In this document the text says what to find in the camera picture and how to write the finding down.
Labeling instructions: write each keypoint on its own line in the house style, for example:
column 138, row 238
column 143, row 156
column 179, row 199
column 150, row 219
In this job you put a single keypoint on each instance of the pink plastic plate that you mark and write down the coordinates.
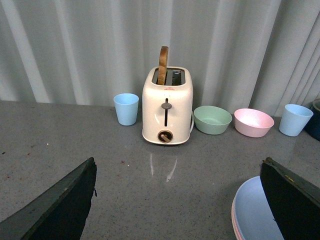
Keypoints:
column 235, row 226

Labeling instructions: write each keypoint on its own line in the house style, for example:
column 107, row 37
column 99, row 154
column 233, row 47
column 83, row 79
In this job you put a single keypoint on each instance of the light blue cup near pot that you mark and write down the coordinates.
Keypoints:
column 294, row 119

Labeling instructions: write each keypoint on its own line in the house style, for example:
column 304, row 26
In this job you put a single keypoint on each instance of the cream white toaster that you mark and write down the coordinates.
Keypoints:
column 167, row 116

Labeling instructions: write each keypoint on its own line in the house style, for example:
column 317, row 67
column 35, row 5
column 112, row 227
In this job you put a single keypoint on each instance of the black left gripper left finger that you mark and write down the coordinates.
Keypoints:
column 59, row 213

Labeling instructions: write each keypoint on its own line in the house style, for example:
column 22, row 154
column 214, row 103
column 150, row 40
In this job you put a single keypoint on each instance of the brown bread slice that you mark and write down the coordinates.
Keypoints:
column 162, row 65

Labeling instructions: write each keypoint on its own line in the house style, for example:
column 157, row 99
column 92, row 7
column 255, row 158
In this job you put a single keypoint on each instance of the light blue plastic plate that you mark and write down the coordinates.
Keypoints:
column 253, row 214

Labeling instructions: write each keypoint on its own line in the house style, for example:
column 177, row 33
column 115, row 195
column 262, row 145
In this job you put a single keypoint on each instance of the pink plastic bowl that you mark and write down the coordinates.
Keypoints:
column 252, row 123

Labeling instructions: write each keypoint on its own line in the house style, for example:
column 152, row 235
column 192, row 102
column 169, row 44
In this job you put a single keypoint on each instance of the grey pleated curtain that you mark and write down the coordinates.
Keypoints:
column 260, row 54

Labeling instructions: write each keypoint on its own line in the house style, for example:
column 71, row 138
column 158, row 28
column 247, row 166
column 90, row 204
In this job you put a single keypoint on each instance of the light blue cup behind toaster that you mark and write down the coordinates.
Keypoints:
column 126, row 107

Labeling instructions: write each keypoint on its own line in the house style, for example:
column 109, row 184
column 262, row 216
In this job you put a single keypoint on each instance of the green plastic bowl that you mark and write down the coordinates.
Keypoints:
column 211, row 120

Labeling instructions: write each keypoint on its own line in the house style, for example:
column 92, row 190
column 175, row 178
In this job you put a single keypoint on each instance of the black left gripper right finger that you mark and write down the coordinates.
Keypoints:
column 294, row 201

